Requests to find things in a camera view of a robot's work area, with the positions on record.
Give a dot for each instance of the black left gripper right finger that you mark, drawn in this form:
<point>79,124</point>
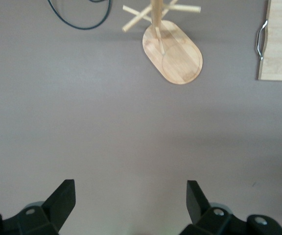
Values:
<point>204,215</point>

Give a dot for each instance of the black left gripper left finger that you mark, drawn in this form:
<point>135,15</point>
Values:
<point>53,210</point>

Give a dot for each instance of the brown table cover mat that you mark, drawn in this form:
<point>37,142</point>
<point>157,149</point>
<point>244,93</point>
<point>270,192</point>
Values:
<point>106,122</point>

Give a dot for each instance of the wooden mug tree stand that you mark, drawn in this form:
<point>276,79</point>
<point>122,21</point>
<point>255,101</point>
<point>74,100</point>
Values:
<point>177,61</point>

